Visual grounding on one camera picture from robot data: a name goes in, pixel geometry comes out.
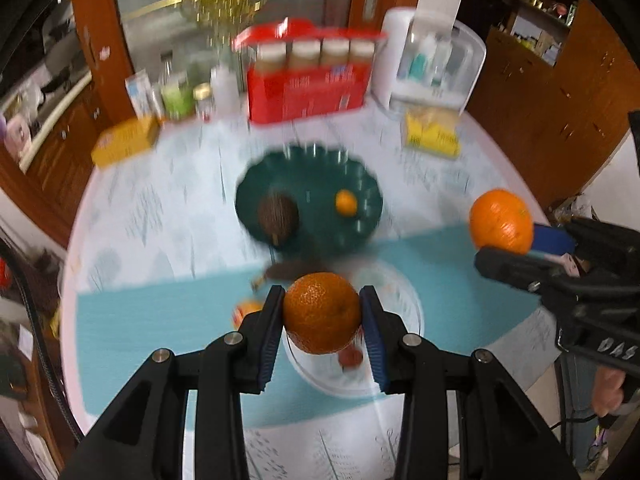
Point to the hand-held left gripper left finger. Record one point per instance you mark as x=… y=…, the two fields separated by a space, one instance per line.
x=265 y=350

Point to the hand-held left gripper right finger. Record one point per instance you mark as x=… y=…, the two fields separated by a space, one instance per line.
x=376 y=350

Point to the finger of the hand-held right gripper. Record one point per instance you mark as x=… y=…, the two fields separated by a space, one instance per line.
x=552 y=238
x=510 y=265

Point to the orange mandarin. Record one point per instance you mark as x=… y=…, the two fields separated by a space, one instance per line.
x=320 y=312
x=346 y=203
x=500 y=220

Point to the white floral plate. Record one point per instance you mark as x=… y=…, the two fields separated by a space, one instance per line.
x=397 y=300

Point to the overripe dark brown banana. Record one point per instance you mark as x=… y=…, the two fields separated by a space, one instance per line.
x=292 y=269

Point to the dark green scalloped plate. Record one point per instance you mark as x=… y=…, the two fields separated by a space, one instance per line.
x=315 y=180

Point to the person's right hand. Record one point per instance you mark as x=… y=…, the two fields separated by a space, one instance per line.
x=609 y=390

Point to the small red tomato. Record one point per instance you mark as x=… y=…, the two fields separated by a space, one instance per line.
x=351 y=357

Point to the plastic bag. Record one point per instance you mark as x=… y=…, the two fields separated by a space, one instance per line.
x=575 y=207

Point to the person's blue jeans leg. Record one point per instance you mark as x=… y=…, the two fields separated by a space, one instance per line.
x=580 y=410

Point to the dark brown avocado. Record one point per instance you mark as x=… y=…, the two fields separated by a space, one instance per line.
x=278 y=217

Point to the yellow tissue pack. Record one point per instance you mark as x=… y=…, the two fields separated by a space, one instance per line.
x=432 y=132

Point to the white storage box clear lid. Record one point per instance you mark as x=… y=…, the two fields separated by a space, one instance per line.
x=430 y=60

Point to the wooden shelf with small items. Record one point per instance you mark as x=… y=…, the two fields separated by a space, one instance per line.
x=540 y=15

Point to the yellow tin box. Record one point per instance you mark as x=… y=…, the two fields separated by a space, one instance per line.
x=125 y=140

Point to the small glass jar gold lid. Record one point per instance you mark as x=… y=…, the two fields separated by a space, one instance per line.
x=202 y=100

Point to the red pack of paper cups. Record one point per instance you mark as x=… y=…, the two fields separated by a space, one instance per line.
x=305 y=92

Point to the white squeeze bottle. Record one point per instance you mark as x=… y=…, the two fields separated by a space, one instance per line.
x=226 y=90

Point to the glass bottle with green label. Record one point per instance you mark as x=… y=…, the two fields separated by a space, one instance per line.
x=177 y=100

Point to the white and blue carton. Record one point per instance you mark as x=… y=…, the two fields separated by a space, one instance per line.
x=140 y=95

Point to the pink box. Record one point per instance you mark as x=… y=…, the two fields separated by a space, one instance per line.
x=15 y=137

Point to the pink sticker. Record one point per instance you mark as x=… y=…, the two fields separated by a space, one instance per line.
x=105 y=53

